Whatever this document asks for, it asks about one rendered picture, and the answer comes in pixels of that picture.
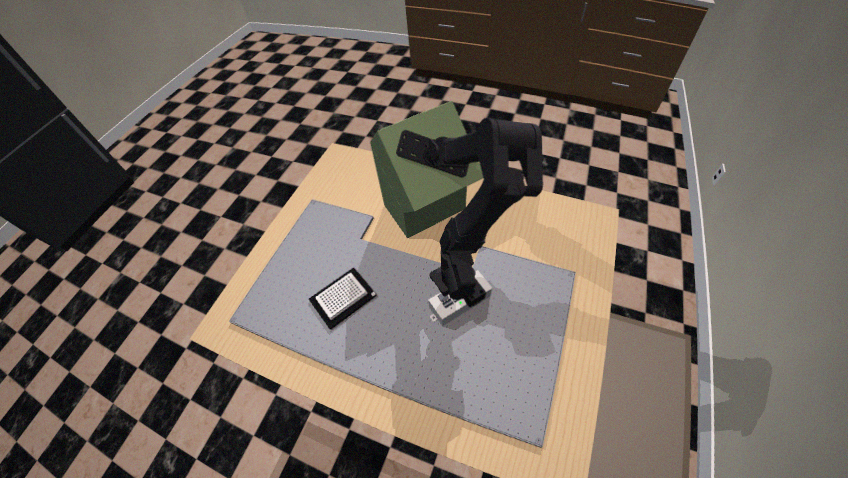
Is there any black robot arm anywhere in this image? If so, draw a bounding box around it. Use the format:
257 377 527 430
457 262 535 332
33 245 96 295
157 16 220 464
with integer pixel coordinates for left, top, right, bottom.
396 118 543 307

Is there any white control panel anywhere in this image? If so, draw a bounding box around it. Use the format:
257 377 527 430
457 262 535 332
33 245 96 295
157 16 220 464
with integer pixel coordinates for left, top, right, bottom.
428 270 492 326

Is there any white well plate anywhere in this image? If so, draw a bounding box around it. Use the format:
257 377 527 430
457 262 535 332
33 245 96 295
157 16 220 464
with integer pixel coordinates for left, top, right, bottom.
316 273 368 320

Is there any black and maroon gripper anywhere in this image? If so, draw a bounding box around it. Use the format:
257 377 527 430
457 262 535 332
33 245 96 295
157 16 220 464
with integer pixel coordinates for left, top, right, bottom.
429 265 449 296

